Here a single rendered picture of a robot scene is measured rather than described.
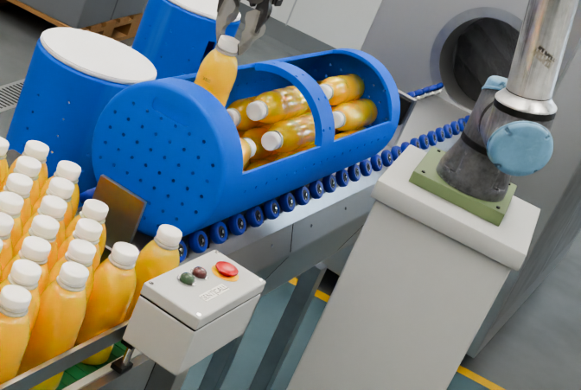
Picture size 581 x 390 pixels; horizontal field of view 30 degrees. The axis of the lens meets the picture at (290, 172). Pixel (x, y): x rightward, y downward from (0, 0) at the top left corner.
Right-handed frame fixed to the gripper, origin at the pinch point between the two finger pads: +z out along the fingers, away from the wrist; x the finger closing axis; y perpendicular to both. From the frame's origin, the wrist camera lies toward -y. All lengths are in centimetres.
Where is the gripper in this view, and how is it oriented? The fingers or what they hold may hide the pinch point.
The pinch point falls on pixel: (229, 42)
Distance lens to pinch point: 194.0
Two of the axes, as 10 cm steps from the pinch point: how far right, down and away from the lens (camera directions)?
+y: 4.4, -1.7, 8.8
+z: -3.7, 8.6, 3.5
